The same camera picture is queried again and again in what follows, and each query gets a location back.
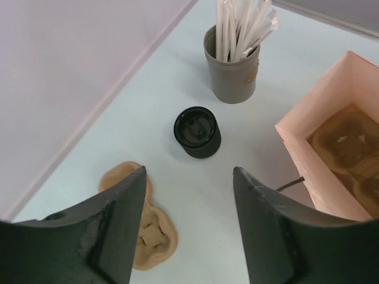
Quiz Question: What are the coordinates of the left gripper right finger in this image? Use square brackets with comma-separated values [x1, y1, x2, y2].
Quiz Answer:
[233, 167, 378, 284]

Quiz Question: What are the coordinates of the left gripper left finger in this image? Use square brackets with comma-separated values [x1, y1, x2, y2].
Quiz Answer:
[1, 167, 147, 283]

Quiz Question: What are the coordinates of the brown pulp cup carrier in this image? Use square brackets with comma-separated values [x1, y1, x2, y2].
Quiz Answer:
[308, 105, 378, 218]
[98, 161, 178, 270]

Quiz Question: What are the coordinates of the orange paper bag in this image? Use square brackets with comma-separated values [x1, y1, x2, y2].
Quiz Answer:
[275, 51, 378, 221]

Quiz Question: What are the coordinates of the middle black coffee cup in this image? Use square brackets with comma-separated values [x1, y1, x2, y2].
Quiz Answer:
[173, 106, 221, 159]

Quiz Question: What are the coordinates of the grey straw holder cup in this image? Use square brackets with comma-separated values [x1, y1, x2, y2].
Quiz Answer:
[203, 26, 261, 104]

